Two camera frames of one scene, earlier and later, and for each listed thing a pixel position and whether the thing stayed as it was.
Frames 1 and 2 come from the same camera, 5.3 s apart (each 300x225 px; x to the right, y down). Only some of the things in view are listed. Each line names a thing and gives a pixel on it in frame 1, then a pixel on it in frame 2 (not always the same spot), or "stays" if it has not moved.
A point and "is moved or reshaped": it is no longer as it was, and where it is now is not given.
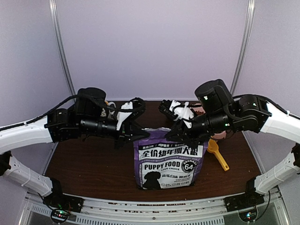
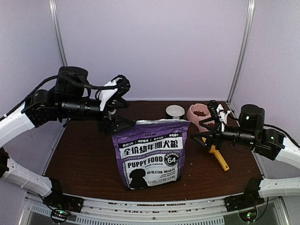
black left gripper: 128,133 -> 110,127
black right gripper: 180,129 -> 216,133
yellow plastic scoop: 213,148 stays
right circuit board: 249,215 stays
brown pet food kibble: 198,113 stays
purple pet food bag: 161,162 is moved or reshaped
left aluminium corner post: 59,41 stays
